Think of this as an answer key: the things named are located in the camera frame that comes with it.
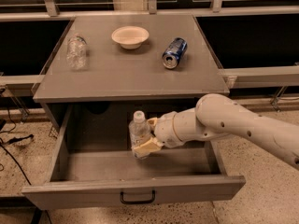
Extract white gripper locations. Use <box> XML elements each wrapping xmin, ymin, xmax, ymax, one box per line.
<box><xmin>132</xmin><ymin>111</ymin><xmax>184</xmax><ymax>158</ymax></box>

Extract clear tea bottle white cap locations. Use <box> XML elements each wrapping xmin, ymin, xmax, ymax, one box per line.
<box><xmin>129</xmin><ymin>110</ymin><xmax>151</xmax><ymax>159</ymax></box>

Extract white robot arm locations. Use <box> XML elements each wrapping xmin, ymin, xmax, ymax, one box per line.
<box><xmin>131</xmin><ymin>93</ymin><xmax>299</xmax><ymax>170</ymax></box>

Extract grey open top drawer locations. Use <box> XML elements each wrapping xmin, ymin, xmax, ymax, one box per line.
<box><xmin>22</xmin><ymin>105</ymin><xmax>246</xmax><ymax>210</ymax></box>

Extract crushed clear plastic bottle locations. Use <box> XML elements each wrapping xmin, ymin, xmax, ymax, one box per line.
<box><xmin>66</xmin><ymin>34</ymin><xmax>87</xmax><ymax>71</ymax></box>

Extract grey cabinet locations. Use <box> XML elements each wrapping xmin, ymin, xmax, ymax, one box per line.
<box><xmin>34</xmin><ymin>15</ymin><xmax>229</xmax><ymax>127</ymax></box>

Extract blue soda can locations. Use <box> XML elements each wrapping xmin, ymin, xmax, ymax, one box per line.
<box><xmin>162</xmin><ymin>37</ymin><xmax>188</xmax><ymax>69</ymax></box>

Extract white paper bowl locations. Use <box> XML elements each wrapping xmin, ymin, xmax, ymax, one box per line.
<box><xmin>111</xmin><ymin>26</ymin><xmax>150</xmax><ymax>49</ymax></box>

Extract metal window railing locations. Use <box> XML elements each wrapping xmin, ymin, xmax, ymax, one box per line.
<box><xmin>0</xmin><ymin>0</ymin><xmax>299</xmax><ymax>21</ymax></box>

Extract black drawer handle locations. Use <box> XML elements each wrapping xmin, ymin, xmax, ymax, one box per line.
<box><xmin>120</xmin><ymin>190</ymin><xmax>156</xmax><ymax>205</ymax></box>

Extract black floor cable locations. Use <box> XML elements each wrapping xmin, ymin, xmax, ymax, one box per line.
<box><xmin>0</xmin><ymin>87</ymin><xmax>36</xmax><ymax>186</ymax></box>

